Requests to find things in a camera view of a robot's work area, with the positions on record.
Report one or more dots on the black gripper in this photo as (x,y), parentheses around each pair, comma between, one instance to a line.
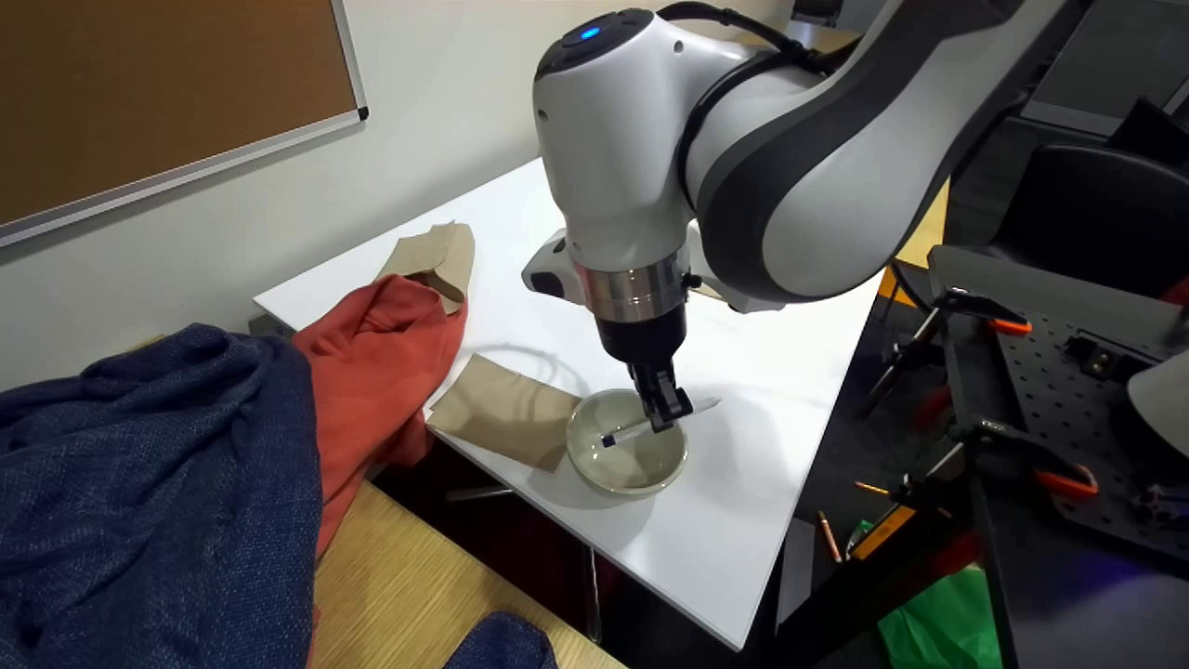
(648,348)

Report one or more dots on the black pen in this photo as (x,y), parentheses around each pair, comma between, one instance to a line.
(626,432)

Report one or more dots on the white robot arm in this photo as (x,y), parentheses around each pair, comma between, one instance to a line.
(765,172)

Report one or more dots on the white ceramic bowl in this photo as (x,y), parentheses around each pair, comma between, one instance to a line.
(631,469)

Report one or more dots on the brown cardboard piece near bowl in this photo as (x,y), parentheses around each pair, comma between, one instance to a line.
(506,414)

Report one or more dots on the brown paper bag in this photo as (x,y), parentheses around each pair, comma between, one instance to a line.
(439,257)

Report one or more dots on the red cloth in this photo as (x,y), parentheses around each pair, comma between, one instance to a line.
(377,359)

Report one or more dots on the small blue cloth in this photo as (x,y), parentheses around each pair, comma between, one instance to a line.
(505,640)

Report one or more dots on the wooden table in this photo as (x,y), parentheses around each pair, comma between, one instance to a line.
(926,231)

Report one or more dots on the black orange clamp lower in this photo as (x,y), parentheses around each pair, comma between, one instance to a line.
(1003,445)

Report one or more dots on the green plastic bag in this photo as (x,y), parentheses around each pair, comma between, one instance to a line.
(946,624)

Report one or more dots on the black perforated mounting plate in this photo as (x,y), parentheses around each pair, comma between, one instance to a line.
(1066,381)

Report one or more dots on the black office chair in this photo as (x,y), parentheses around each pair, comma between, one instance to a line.
(1102,215)

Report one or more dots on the cork bulletin board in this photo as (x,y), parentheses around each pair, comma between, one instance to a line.
(118,101)

